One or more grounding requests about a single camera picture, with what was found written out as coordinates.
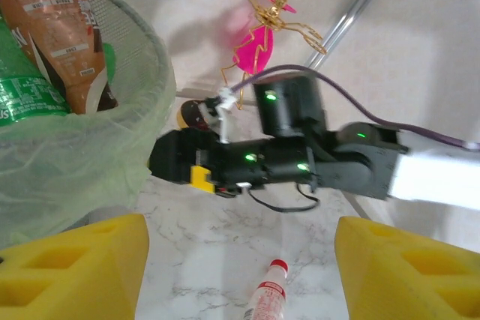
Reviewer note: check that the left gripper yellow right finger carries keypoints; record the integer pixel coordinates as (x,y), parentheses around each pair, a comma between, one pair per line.
(412,282)

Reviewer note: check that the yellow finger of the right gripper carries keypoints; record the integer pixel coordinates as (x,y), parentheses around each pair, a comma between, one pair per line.
(200,177)

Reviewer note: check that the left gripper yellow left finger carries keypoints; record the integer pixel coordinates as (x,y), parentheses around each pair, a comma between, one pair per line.
(67,279)

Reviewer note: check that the brown plastic drink bottle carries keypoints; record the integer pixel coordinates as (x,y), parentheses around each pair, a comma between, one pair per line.
(56,16)

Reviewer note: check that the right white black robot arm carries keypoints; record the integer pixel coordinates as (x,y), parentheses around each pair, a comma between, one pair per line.
(435,177)

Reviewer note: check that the pale green bin liner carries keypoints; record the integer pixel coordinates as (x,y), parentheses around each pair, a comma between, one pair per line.
(75,159)

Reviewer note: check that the grey mesh waste bin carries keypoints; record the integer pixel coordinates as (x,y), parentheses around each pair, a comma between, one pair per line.
(127,35)

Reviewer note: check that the pink wine glass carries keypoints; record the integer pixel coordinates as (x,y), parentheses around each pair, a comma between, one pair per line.
(258,46)

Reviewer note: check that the red label clear bottle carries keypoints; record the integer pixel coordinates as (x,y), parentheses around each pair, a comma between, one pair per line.
(268,293)

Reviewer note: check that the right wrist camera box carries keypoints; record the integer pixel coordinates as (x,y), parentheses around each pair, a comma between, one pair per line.
(226,110)

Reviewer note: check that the aluminium frame post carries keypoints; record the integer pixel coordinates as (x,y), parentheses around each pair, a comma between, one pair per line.
(356,9)

